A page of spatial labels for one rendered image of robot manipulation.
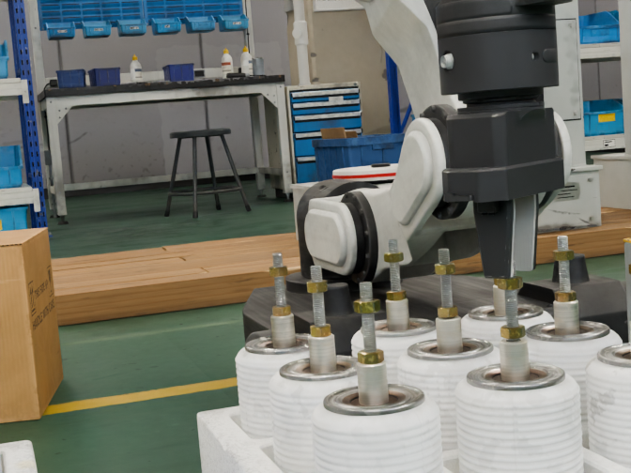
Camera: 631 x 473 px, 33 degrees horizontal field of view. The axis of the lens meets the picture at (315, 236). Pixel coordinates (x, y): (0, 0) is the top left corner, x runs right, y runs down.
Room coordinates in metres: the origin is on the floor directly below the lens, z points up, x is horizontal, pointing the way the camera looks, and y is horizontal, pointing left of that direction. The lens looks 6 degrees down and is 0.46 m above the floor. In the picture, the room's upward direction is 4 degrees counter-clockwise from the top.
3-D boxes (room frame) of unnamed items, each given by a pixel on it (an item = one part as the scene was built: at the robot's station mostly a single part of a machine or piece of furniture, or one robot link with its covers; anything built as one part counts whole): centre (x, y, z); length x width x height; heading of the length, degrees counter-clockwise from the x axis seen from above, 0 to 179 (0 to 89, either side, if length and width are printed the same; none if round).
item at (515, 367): (0.80, -0.15, 0.26); 0.02 x 0.02 x 0.03
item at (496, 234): (0.79, -0.13, 0.36); 0.03 x 0.02 x 0.06; 50
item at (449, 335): (0.92, -0.11, 0.26); 0.02 x 0.02 x 0.03
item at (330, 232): (1.68, -0.11, 0.28); 0.21 x 0.20 x 0.13; 18
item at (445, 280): (0.92, -0.11, 0.30); 0.01 x 0.01 x 0.08
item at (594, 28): (6.50, -1.69, 0.89); 0.50 x 0.38 x 0.21; 16
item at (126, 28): (6.64, 1.03, 1.13); 0.21 x 0.17 x 0.10; 18
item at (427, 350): (0.92, -0.11, 0.25); 0.08 x 0.08 x 0.01
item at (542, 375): (0.80, -0.15, 0.25); 0.08 x 0.08 x 0.01
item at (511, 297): (0.80, -0.15, 0.31); 0.01 x 0.01 x 0.08
